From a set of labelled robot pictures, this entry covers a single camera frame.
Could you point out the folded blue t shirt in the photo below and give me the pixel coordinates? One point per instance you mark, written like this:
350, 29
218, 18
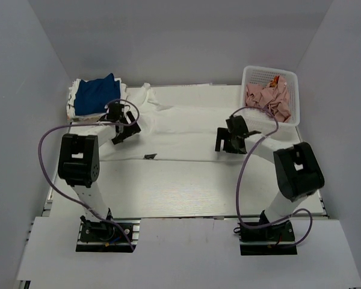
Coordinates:
92, 96

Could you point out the white plastic basket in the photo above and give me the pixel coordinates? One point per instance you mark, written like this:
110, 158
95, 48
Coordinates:
262, 76

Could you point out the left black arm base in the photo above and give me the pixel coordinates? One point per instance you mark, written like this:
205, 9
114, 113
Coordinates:
100, 237

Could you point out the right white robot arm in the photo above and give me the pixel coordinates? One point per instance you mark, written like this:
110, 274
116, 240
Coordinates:
297, 170

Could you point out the pink t shirt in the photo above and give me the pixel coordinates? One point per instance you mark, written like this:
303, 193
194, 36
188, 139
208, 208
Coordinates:
274, 97

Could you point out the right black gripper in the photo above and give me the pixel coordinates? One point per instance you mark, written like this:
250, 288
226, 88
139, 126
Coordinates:
222, 134

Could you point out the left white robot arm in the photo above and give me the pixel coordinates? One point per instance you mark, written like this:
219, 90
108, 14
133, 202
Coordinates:
79, 160

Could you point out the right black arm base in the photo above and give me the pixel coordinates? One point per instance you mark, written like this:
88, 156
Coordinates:
275, 240

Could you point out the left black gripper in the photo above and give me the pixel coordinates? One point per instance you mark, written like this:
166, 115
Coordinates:
132, 129

